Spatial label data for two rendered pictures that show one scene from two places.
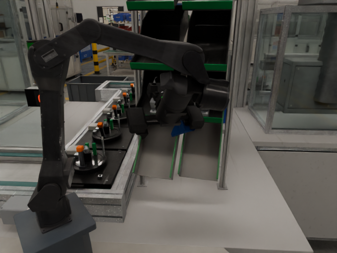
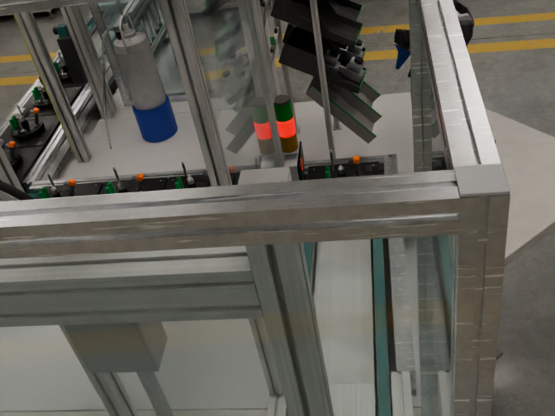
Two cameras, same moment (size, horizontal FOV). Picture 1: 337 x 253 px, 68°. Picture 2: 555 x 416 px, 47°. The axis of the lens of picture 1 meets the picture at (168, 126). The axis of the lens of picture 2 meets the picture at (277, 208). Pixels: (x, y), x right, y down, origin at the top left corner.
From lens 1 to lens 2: 2.26 m
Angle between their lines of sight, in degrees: 69
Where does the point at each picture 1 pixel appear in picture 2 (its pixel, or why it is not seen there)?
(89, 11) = not seen: outside the picture
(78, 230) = not seen: hidden behind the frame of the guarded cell
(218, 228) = (394, 128)
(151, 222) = not seen: hidden behind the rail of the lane
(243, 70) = (93, 57)
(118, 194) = (389, 158)
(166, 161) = (361, 117)
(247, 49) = (83, 24)
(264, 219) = (380, 107)
